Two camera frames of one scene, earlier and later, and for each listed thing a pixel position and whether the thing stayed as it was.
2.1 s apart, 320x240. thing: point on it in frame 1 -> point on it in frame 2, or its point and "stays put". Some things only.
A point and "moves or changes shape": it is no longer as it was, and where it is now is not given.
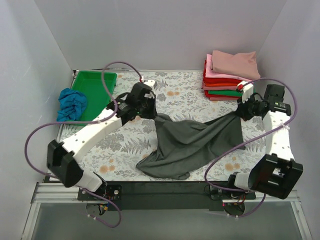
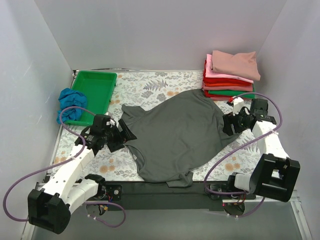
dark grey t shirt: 182,148 moves or changes shape
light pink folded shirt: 211,73 stays put
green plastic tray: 91,83 stays put
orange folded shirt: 220,84 stays put
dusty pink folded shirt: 244,65 stays put
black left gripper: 151,110 -> 119,139
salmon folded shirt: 221,88 stays put
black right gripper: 243,111 -> 231,122
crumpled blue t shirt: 71,104 stays put
